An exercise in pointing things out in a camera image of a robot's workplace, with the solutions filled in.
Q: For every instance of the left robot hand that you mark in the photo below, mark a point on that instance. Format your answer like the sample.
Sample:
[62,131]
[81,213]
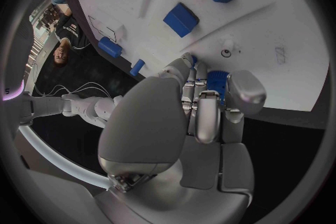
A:
[147,123]

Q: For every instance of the blue gear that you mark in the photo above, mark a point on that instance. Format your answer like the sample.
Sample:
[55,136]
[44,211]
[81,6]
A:
[216,81]

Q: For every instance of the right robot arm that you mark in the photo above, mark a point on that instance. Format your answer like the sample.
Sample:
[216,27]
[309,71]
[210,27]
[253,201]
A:
[86,106]

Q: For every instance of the blue peg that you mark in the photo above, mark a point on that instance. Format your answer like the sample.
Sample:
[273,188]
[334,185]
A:
[137,67]

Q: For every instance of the blue short cylinder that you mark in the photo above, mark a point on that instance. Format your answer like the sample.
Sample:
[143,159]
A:
[109,47]

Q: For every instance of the small blue block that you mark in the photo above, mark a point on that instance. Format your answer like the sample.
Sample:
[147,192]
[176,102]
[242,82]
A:
[178,20]

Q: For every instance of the person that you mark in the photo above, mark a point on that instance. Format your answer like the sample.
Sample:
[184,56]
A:
[68,30]

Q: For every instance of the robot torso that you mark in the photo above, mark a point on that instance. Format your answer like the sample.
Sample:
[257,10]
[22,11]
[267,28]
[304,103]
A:
[15,56]

